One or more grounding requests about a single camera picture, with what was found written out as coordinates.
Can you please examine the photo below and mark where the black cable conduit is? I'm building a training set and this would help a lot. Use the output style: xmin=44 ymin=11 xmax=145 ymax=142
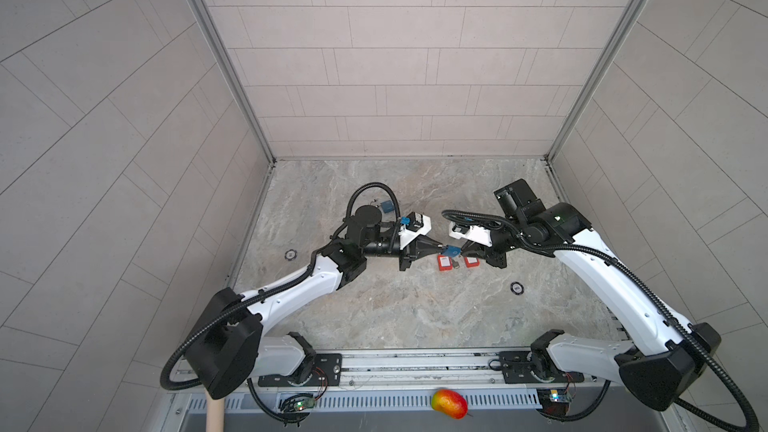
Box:
xmin=441 ymin=209 xmax=760 ymax=432
xmin=159 ymin=182 xmax=402 ymax=391

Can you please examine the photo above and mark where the black ring marker right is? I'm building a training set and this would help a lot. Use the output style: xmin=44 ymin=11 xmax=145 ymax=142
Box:
xmin=510 ymin=282 xmax=524 ymax=295

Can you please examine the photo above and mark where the mango fruit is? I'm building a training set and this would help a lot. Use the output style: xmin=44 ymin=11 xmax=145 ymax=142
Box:
xmin=431 ymin=389 xmax=469 ymax=420

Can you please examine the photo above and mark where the right circuit board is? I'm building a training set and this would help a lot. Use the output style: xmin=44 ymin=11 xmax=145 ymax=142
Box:
xmin=536 ymin=388 xmax=573 ymax=419

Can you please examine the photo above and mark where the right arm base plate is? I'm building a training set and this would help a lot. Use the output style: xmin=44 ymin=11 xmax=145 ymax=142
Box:
xmin=497 ymin=349 xmax=584 ymax=384

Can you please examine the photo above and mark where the right black cable conduit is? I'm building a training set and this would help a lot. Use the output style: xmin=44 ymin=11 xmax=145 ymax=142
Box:
xmin=441 ymin=209 xmax=760 ymax=432

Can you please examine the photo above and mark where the circuit board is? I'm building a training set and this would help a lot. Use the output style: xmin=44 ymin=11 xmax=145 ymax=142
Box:
xmin=279 ymin=393 xmax=317 ymax=414
xmin=536 ymin=388 xmax=573 ymax=419

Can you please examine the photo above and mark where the left black cable conduit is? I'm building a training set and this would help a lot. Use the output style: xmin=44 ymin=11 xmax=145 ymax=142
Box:
xmin=159 ymin=182 xmax=402 ymax=391

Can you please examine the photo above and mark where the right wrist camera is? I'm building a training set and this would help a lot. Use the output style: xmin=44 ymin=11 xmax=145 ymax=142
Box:
xmin=449 ymin=222 xmax=492 ymax=247

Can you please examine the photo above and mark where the red padlock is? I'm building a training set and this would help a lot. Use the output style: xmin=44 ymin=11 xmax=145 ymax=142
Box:
xmin=437 ymin=255 xmax=453 ymax=272
xmin=464 ymin=257 xmax=480 ymax=268

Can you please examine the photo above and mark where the beige wooden handle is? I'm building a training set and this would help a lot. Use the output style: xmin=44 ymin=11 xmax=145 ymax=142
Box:
xmin=205 ymin=392 xmax=226 ymax=432

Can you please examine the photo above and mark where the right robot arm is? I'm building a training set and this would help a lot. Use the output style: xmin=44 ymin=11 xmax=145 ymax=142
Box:
xmin=443 ymin=179 xmax=721 ymax=411

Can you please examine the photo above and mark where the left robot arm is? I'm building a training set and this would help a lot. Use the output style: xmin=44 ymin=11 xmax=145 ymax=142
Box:
xmin=180 ymin=205 xmax=446 ymax=399

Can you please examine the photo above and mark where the blue padlock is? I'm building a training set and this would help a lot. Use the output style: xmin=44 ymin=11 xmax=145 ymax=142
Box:
xmin=371 ymin=200 xmax=395 ymax=214
xmin=442 ymin=246 xmax=461 ymax=257

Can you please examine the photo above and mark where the aluminium rail frame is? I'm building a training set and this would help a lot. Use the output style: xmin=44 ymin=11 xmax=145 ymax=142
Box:
xmin=148 ymin=347 xmax=692 ymax=431

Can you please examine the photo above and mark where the left circuit board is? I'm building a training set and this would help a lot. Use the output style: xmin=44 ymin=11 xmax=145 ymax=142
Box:
xmin=279 ymin=393 xmax=317 ymax=414

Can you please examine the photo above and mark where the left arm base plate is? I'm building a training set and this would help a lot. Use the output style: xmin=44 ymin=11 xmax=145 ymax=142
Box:
xmin=258 ymin=353 xmax=343 ymax=388

